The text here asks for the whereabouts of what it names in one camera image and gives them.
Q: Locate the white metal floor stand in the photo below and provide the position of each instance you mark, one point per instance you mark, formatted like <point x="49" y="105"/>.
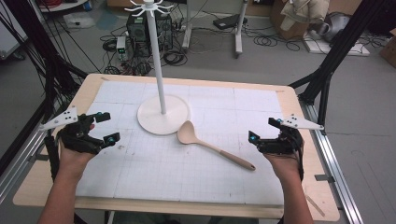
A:
<point x="214" y="28"/>

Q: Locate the black computer tower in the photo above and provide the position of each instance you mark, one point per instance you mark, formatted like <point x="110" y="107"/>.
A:
<point x="140" y="34"/>

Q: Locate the grey helmet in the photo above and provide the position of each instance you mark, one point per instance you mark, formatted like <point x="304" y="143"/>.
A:
<point x="334" y="26"/>

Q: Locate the white flat board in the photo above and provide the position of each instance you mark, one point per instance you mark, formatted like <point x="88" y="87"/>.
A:
<point x="336" y="48"/>

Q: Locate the cardboard box with beige cloth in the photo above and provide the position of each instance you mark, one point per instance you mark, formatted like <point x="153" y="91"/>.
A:
<point x="299" y="15"/>

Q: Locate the black metal frame strut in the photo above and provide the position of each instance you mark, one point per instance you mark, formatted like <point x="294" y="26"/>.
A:
<point x="336" y="53"/>
<point x="34" y="46"/>

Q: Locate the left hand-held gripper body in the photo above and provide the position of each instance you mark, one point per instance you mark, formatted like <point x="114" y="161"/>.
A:
<point x="74" y="132"/>

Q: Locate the person's right hand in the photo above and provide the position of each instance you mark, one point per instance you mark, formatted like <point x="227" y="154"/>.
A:
<point x="285" y="166"/>

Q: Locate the person's left hand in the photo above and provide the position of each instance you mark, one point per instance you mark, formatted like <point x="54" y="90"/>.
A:
<point x="74" y="155"/>

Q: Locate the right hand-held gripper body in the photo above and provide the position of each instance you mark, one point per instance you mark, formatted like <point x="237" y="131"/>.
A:
<point x="288" y="137"/>

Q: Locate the white power adapter box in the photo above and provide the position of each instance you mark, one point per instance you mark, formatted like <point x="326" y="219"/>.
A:
<point x="121" y="46"/>

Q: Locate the white grid mat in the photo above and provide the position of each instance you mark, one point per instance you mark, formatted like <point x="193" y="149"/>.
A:
<point x="193" y="161"/>

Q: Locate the black flat box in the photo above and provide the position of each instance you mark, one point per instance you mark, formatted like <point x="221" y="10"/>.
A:
<point x="229" y="21"/>

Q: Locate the aluminium rail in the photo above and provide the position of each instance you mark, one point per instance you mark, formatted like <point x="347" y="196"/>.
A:
<point x="15" y="165"/>
<point x="333" y="168"/>

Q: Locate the white hook stand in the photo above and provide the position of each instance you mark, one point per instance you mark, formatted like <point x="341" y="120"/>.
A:
<point x="162" y="93"/>

